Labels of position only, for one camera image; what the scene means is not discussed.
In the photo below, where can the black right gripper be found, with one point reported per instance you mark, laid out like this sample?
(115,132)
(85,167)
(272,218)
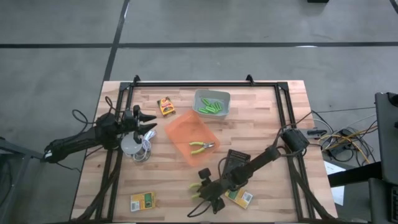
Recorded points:
(213,191)

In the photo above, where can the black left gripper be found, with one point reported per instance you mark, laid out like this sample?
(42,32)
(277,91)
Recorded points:
(127,120)

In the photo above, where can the yellow red crayon box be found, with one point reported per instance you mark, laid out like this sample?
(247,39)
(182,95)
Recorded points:
(166,106)

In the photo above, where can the yellow green crayon box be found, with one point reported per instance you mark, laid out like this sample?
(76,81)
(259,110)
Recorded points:
(244,197)
(142,201)

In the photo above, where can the orange translucent plastic bin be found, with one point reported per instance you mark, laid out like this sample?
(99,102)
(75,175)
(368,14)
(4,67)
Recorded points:
(180,130)

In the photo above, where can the black plastic mesh basket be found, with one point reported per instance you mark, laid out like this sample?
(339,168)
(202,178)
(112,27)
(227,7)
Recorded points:
(239,154)

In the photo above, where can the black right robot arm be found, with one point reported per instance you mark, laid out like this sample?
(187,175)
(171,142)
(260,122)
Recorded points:
(258,161)

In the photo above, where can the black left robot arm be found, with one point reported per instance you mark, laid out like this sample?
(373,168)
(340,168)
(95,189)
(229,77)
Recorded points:
(77,143)

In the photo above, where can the white dome lamp wooden base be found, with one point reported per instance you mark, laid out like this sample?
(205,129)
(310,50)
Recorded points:
(131,147)

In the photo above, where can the white paper sheet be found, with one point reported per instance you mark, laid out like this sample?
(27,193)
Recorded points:
(334,168)

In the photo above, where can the grey metal stand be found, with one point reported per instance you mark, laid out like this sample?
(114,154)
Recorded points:
(15,149)

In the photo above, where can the black workstation desk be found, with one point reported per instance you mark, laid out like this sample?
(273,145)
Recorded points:
(354,175)

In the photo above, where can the black computer monitor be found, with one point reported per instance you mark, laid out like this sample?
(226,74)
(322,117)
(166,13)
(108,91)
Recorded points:
(387,133)

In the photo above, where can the black box on floor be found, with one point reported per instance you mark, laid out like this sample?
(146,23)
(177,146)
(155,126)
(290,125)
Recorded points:
(317,1)

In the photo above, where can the black frame clamp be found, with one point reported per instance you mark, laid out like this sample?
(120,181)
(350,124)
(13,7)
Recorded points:
(250,79)
(136,79)

